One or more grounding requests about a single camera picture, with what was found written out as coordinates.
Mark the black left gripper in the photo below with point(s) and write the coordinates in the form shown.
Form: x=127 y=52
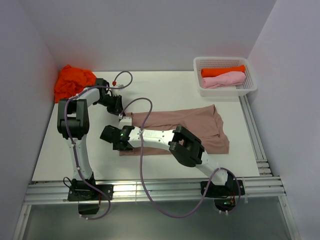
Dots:
x=118 y=108

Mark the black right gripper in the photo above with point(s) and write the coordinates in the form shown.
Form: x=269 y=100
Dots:
x=115 y=147

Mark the dusty pink t-shirt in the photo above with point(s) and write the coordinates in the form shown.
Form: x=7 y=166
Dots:
x=205 y=123

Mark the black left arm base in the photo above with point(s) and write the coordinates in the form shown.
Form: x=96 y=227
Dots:
x=89 y=200

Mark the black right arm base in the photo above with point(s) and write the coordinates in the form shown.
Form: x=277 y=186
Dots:
x=226 y=196

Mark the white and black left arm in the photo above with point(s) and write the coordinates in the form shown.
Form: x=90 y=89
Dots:
x=73 y=124

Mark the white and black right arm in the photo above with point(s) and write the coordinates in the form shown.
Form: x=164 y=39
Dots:
x=186 y=148

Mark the crumpled orange t-shirt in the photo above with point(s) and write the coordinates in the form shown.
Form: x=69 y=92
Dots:
x=71 y=81

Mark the rolled orange t-shirt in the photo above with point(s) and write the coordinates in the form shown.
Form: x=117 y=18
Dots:
x=214 y=72

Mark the rolled light pink t-shirt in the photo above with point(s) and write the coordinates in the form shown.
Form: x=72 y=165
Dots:
x=232 y=78

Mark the white perforated plastic basket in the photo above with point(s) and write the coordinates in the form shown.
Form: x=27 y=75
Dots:
x=249 y=85

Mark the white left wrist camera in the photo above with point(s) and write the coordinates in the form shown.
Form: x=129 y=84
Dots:
x=116 y=90

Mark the aluminium frame rail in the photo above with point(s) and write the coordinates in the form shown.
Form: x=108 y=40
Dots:
x=49 y=193

